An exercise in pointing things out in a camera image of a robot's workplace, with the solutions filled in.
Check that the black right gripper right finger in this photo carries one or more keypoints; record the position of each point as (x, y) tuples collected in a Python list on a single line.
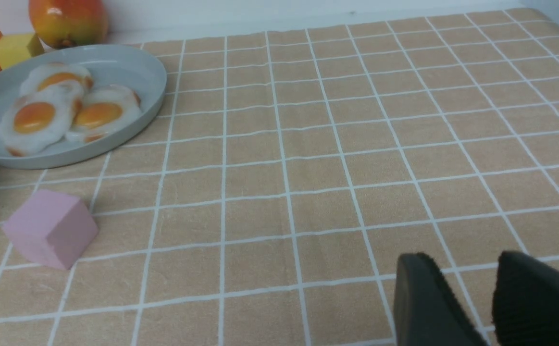
[(525, 306)]

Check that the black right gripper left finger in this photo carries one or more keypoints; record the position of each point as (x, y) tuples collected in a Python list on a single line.
[(426, 311)]

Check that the fried egg toy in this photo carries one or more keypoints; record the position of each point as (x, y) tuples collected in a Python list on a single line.
[(52, 73), (105, 110), (40, 119)]

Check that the beige checkered tablecloth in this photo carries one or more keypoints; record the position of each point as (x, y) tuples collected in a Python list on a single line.
[(268, 202)]

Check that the pink foam cube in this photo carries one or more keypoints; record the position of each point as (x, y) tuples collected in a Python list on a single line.
[(51, 229)]

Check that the grey plate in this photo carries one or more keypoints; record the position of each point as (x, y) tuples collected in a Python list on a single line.
[(109, 64)]

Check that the red yellow mango toy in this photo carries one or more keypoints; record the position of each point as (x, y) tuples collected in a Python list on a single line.
[(64, 24)]

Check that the yellow foam cube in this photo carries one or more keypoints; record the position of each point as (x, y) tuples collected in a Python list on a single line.
[(18, 48)]

